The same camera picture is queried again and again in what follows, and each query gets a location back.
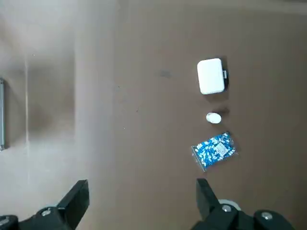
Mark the small white-capped bottle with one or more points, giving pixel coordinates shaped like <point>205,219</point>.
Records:
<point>213,118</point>

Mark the blue capsule bag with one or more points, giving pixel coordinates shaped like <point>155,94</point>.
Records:
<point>214,149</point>

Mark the white plastic pill box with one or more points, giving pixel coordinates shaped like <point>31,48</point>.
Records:
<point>211,76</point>

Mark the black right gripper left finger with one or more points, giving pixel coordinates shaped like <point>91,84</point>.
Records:
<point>60,215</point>

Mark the silver aluminium medical kit case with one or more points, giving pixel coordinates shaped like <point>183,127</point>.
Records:
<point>2,115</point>

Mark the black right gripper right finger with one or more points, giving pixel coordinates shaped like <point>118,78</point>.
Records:
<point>227,215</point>

